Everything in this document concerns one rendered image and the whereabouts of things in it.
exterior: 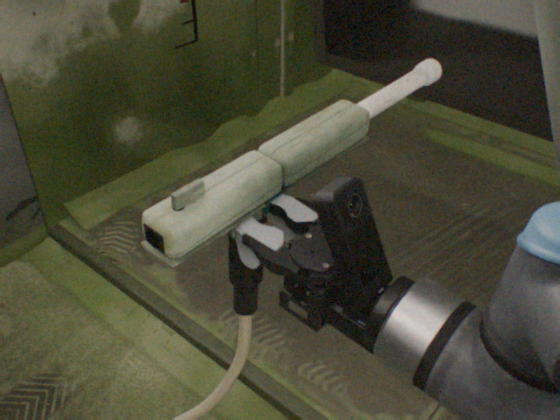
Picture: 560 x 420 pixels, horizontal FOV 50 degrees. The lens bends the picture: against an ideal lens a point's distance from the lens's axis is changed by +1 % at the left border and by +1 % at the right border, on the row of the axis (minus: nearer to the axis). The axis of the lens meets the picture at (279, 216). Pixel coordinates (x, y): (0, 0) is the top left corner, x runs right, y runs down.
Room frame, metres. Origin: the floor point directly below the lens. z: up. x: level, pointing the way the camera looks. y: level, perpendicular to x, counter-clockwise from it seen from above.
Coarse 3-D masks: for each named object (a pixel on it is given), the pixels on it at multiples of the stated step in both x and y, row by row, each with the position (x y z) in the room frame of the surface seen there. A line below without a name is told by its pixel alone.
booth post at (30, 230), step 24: (0, 96) 1.06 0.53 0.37; (0, 120) 1.05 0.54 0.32; (0, 144) 1.04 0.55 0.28; (0, 168) 1.03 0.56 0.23; (24, 168) 1.06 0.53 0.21; (0, 192) 1.02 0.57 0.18; (24, 192) 1.05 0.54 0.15; (0, 216) 1.01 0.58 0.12; (24, 216) 1.04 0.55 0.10; (0, 240) 0.99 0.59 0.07; (24, 240) 1.03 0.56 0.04; (0, 264) 0.98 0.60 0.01
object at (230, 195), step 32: (384, 96) 0.69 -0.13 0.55; (320, 128) 0.59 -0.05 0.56; (352, 128) 0.61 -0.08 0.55; (256, 160) 0.52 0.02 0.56; (288, 160) 0.53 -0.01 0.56; (320, 160) 0.57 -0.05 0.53; (192, 192) 0.45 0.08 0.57; (224, 192) 0.47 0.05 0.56; (256, 192) 0.49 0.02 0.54; (160, 224) 0.42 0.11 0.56; (192, 224) 0.43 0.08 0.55; (224, 224) 0.46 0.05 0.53; (160, 256) 0.42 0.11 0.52; (256, 288) 0.51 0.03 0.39
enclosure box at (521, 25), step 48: (336, 0) 1.04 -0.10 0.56; (384, 0) 1.16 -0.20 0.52; (432, 0) 1.17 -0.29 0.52; (480, 0) 1.14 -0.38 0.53; (528, 0) 1.12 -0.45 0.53; (336, 48) 1.04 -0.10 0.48; (384, 48) 1.02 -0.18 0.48; (432, 48) 1.00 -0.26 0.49; (480, 48) 0.99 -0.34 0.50; (528, 48) 0.97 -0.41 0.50; (432, 96) 0.86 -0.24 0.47; (480, 96) 0.86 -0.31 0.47; (528, 96) 0.84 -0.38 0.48
